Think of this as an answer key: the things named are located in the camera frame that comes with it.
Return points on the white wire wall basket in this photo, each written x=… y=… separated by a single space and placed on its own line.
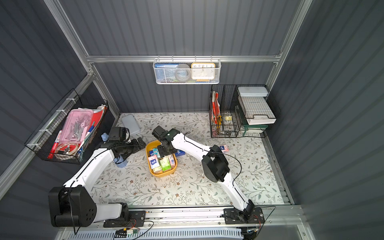
x=165 y=71

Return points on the translucent box lid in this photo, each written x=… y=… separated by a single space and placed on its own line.
x=131 y=124

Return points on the pink floral tissue pack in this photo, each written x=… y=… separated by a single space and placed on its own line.
x=172 y=161

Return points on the grey tape roll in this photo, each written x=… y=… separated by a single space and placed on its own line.
x=183 y=73

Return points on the green tissue pack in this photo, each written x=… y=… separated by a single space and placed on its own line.
x=165 y=164

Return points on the black wire side basket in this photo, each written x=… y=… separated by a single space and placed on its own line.
x=44 y=142

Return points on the black wire desk organizer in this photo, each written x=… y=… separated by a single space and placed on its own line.
x=228 y=98

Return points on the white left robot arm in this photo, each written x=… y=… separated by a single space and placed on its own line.
x=71 y=205

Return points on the pink pencil case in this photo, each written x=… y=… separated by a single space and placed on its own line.
x=77 y=123

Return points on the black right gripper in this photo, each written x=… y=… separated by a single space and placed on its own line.
x=163 y=149

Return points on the yellow utility knife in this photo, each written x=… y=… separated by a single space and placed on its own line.
x=219 y=122

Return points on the yellow storage box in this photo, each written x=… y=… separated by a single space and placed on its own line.
x=160 y=166

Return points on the teal cartoon tissue pack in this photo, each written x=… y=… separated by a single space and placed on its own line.
x=155 y=152

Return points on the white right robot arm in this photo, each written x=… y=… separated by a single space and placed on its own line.
x=214 y=163

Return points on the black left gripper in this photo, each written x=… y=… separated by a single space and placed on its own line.
x=135 y=144

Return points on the beige alarm clock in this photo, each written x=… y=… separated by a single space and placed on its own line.
x=203 y=71

